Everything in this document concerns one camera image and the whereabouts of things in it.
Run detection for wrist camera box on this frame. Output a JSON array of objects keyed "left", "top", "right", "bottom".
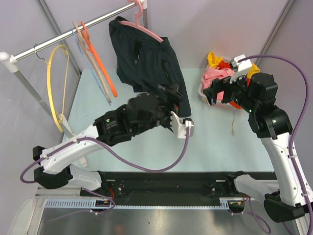
[
  {"left": 170, "top": 111, "right": 194, "bottom": 139},
  {"left": 229, "top": 54, "right": 252, "bottom": 84}
]

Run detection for red orange garment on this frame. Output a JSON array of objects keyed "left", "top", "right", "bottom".
[{"left": 216, "top": 60, "right": 260, "bottom": 109}]

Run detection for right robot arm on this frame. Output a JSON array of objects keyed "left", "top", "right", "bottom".
[{"left": 203, "top": 73, "right": 313, "bottom": 223}]

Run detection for clothes rack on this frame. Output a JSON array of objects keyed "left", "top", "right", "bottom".
[{"left": 0, "top": 0, "right": 149, "bottom": 168}]

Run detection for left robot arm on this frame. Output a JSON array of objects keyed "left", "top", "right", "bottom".
[{"left": 33, "top": 84, "right": 182, "bottom": 196}]

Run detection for white laundry basket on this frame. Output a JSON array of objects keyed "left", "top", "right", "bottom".
[{"left": 198, "top": 56, "right": 230, "bottom": 106}]

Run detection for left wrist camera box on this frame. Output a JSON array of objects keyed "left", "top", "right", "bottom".
[{"left": 170, "top": 111, "right": 194, "bottom": 139}]

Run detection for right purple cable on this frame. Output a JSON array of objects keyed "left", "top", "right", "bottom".
[{"left": 234, "top": 54, "right": 313, "bottom": 235}]

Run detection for pink garment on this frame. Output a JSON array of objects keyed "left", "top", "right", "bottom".
[{"left": 201, "top": 67, "right": 235, "bottom": 93}]

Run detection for orange hanger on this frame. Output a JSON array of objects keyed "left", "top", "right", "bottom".
[{"left": 81, "top": 21, "right": 118, "bottom": 97}]

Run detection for beige hanger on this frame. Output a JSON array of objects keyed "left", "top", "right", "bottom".
[{"left": 72, "top": 21, "right": 112, "bottom": 105}]

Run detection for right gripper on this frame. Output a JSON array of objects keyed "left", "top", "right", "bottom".
[{"left": 203, "top": 69, "right": 258, "bottom": 114}]

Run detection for pink hanger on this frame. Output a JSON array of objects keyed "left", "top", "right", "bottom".
[{"left": 120, "top": 0, "right": 163, "bottom": 43}]

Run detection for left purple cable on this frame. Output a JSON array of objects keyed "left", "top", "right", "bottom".
[{"left": 20, "top": 125, "right": 190, "bottom": 184}]

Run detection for yellow garment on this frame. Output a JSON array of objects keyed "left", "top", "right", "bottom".
[{"left": 207, "top": 51, "right": 260, "bottom": 79}]

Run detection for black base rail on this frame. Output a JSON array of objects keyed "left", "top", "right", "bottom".
[{"left": 80, "top": 170, "right": 277, "bottom": 206}]

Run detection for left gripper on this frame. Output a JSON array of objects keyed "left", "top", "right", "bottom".
[{"left": 133, "top": 84, "right": 182, "bottom": 135}]

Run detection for dark navy shorts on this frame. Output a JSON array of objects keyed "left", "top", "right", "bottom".
[{"left": 109, "top": 17, "right": 192, "bottom": 118}]

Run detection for purple cable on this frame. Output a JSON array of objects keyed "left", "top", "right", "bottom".
[
  {"left": 234, "top": 54, "right": 313, "bottom": 235},
  {"left": 20, "top": 125, "right": 190, "bottom": 184}
]

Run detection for yellow hanger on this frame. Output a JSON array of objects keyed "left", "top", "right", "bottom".
[{"left": 46, "top": 44, "right": 70, "bottom": 132}]

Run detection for white cable duct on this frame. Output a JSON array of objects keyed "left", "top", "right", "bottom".
[{"left": 45, "top": 198, "right": 244, "bottom": 211}]

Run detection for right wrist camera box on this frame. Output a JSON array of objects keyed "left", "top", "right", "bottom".
[{"left": 229, "top": 54, "right": 252, "bottom": 84}]

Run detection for blue wire hanger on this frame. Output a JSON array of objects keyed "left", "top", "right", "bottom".
[{"left": 70, "top": 27, "right": 104, "bottom": 94}]

